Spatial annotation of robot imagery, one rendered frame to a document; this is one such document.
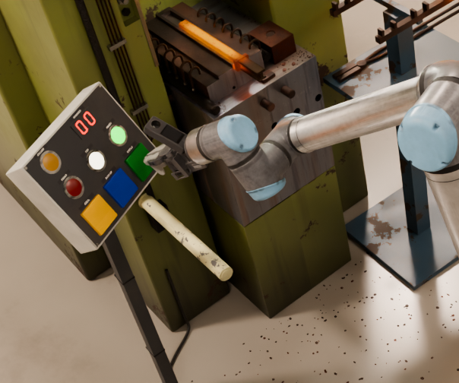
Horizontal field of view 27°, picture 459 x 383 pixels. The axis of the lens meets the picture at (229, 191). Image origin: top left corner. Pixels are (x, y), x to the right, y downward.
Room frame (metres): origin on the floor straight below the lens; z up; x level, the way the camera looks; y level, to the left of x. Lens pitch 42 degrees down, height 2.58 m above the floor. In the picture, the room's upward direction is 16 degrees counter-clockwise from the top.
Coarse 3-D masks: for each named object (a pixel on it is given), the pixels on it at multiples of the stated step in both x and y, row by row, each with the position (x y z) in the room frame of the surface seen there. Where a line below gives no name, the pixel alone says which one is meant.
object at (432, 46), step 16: (416, 32) 2.50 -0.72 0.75; (432, 32) 2.48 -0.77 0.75; (416, 48) 2.42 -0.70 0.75; (432, 48) 2.40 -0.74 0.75; (448, 48) 2.37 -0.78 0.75; (368, 64) 2.41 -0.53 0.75; (384, 64) 2.39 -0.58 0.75; (416, 64) 2.34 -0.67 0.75; (336, 80) 2.38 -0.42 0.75; (352, 80) 2.35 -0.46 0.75; (368, 80) 2.33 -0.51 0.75; (384, 80) 2.31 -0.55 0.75; (400, 80) 2.29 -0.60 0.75; (352, 96) 2.28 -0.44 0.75
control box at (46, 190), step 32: (96, 96) 2.02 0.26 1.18; (64, 128) 1.91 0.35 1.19; (96, 128) 1.95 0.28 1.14; (128, 128) 1.99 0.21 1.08; (32, 160) 1.82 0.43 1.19; (64, 160) 1.85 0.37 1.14; (32, 192) 1.79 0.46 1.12; (64, 192) 1.79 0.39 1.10; (96, 192) 1.82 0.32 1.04; (64, 224) 1.75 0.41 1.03
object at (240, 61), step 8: (184, 24) 2.51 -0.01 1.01; (192, 24) 2.50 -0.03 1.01; (192, 32) 2.46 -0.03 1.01; (200, 32) 2.44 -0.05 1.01; (200, 40) 2.42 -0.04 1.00; (208, 40) 2.39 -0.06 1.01; (216, 40) 2.38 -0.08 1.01; (216, 48) 2.34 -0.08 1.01; (224, 48) 2.33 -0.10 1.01; (232, 56) 2.28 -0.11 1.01; (240, 56) 2.26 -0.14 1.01; (240, 64) 2.23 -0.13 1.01; (248, 64) 2.21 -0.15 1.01; (256, 64) 2.20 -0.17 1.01; (248, 72) 2.21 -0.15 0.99; (256, 72) 2.16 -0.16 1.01; (256, 80) 2.17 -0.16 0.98
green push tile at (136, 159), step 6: (138, 144) 1.96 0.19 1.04; (132, 150) 1.94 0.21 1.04; (138, 150) 1.94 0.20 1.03; (144, 150) 1.95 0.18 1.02; (132, 156) 1.93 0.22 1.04; (138, 156) 1.93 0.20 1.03; (144, 156) 1.94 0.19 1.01; (126, 162) 1.91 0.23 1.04; (132, 162) 1.91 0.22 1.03; (138, 162) 1.92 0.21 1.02; (132, 168) 1.90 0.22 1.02; (138, 168) 1.91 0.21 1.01; (144, 168) 1.91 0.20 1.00; (150, 168) 1.92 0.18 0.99; (138, 174) 1.89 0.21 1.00; (144, 174) 1.90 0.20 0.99; (144, 180) 1.89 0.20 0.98
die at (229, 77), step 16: (160, 16) 2.61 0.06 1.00; (192, 16) 2.57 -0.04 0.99; (160, 32) 2.53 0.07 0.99; (176, 32) 2.51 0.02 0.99; (208, 32) 2.44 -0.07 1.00; (224, 32) 2.43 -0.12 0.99; (160, 48) 2.46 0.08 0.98; (176, 48) 2.42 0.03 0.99; (192, 48) 2.40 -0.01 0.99; (208, 48) 2.36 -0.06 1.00; (240, 48) 2.33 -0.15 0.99; (256, 48) 2.31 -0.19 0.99; (176, 64) 2.36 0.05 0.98; (192, 64) 2.33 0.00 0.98; (208, 64) 2.30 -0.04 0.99; (224, 64) 2.28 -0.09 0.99; (208, 80) 2.24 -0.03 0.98; (224, 80) 2.23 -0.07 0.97; (240, 80) 2.25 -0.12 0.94; (208, 96) 2.21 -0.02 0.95; (224, 96) 2.23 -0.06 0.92
